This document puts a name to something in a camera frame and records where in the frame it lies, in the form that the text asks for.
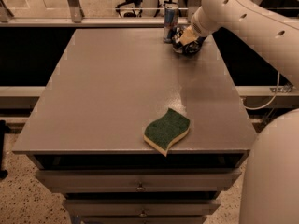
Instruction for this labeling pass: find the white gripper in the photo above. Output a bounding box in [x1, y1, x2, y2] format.
[179, 7, 220, 46]

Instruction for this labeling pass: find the blue chip bag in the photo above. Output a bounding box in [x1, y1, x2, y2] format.
[172, 29, 206, 56]

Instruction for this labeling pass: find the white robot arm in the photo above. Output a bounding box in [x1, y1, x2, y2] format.
[179, 0, 299, 224]

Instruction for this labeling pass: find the redbull can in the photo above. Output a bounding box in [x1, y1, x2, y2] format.
[164, 4, 178, 43]

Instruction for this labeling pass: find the black office chair base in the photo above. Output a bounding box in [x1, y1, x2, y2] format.
[115, 0, 143, 18]

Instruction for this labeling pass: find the green yellow sponge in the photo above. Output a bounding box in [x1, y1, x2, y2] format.
[143, 108, 191, 157]

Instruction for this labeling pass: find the grey drawer cabinet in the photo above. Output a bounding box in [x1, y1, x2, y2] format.
[13, 28, 256, 224]

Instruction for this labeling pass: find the top grey drawer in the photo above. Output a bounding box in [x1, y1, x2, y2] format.
[36, 169, 241, 193]

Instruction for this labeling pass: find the grey drawer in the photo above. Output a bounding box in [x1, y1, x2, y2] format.
[36, 169, 241, 193]
[64, 200, 220, 217]

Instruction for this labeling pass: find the lower grey drawer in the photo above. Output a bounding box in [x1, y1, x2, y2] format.
[64, 200, 220, 217]

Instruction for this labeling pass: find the black stand at left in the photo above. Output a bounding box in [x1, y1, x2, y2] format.
[0, 120, 8, 180]

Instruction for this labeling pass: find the white cable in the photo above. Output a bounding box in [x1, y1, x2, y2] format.
[244, 72, 281, 111]

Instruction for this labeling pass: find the metal window rail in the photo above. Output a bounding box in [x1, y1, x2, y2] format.
[0, 0, 201, 27]

